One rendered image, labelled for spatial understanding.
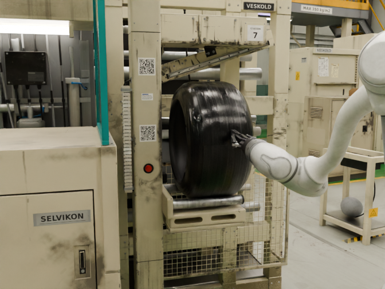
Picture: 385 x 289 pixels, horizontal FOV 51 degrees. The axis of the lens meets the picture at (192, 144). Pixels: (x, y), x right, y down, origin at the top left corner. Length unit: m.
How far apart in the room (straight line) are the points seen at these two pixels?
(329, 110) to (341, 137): 4.82
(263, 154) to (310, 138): 5.05
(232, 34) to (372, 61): 1.37
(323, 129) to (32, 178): 5.32
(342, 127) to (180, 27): 1.13
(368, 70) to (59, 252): 0.90
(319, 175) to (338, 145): 0.15
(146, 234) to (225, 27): 1.10
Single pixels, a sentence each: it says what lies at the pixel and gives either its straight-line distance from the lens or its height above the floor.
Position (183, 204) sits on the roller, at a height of 0.91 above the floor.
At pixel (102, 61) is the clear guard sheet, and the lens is 1.11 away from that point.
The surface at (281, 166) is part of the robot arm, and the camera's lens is 1.29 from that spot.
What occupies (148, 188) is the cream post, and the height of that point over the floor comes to 0.97.
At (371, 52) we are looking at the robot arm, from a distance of 0.88.
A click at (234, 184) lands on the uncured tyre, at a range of 1.79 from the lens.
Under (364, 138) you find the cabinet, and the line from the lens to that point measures 6.61.
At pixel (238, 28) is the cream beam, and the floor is 1.72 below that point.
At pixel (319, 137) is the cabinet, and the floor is 0.65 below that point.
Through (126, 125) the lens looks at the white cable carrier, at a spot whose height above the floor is 1.26.
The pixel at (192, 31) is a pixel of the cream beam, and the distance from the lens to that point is 2.10.
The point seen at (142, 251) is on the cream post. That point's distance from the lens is 1.93.
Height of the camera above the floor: 1.44
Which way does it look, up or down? 9 degrees down
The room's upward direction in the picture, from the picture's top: straight up
